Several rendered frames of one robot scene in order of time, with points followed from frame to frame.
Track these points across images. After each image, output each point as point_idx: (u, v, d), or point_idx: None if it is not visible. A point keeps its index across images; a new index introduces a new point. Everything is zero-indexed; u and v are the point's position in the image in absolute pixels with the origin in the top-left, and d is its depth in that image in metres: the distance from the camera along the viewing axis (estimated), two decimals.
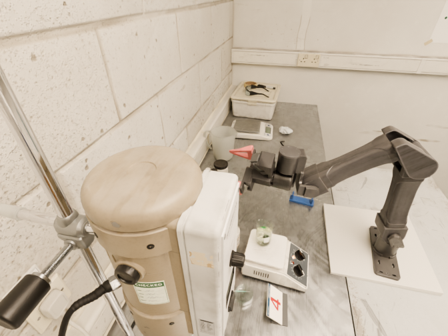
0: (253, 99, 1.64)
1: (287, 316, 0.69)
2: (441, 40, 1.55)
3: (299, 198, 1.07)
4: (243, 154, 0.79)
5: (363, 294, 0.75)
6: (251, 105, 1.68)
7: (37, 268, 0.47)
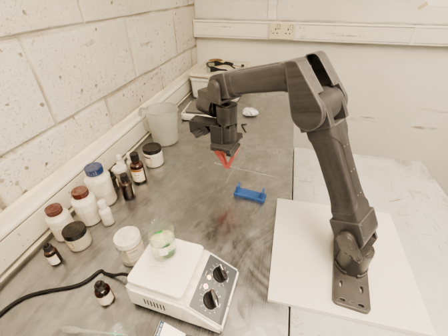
0: None
1: None
2: (438, 3, 1.28)
3: (247, 191, 0.80)
4: None
5: None
6: None
7: None
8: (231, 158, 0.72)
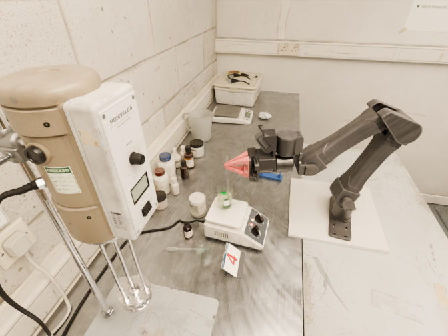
0: (234, 87, 1.70)
1: (242, 270, 0.75)
2: (415, 28, 1.60)
3: (269, 173, 1.13)
4: (238, 166, 0.78)
5: (316, 253, 0.80)
6: (233, 92, 1.74)
7: None
8: (241, 174, 0.76)
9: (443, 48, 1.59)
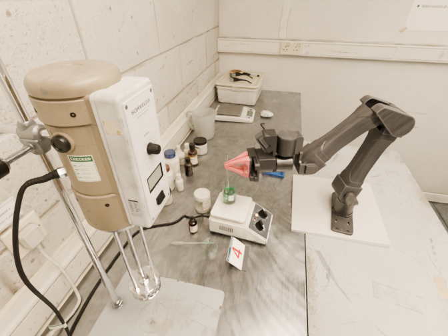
0: (236, 85, 1.72)
1: (247, 263, 0.77)
2: (415, 28, 1.62)
3: None
4: (238, 166, 0.78)
5: (319, 247, 0.82)
6: (235, 91, 1.76)
7: (14, 200, 0.54)
8: (241, 174, 0.76)
9: (443, 47, 1.61)
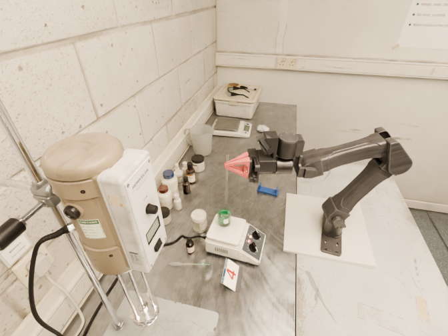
0: (233, 100, 1.77)
1: (240, 284, 0.82)
2: (407, 45, 1.67)
3: (266, 189, 1.19)
4: (238, 167, 0.78)
5: (309, 267, 0.87)
6: (232, 105, 1.80)
7: (24, 234, 0.59)
8: (241, 175, 0.77)
9: (434, 64, 1.66)
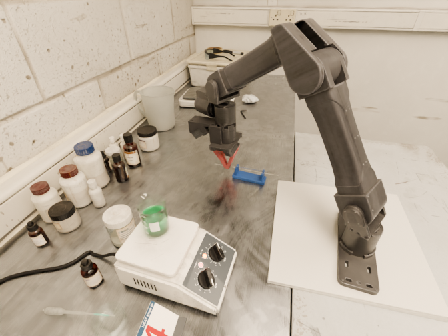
0: (211, 63, 1.34)
1: None
2: None
3: (247, 173, 0.77)
4: None
5: (316, 318, 0.44)
6: (211, 71, 1.38)
7: None
8: (231, 158, 0.72)
9: None
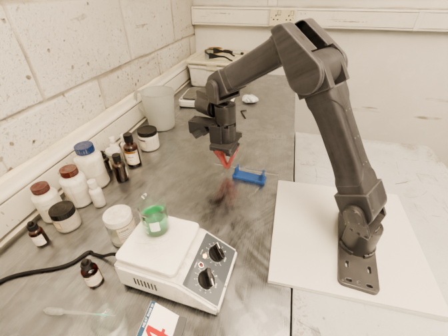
0: (212, 63, 1.34)
1: None
2: None
3: (247, 173, 0.77)
4: None
5: (316, 318, 0.44)
6: (211, 71, 1.38)
7: None
8: (231, 158, 0.72)
9: None
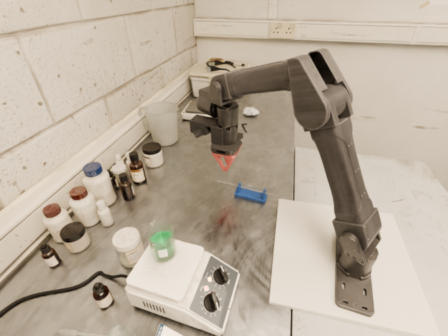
0: (213, 76, 1.37)
1: None
2: (440, 1, 1.27)
3: (248, 191, 0.79)
4: None
5: None
6: None
7: None
8: (230, 161, 0.71)
9: None
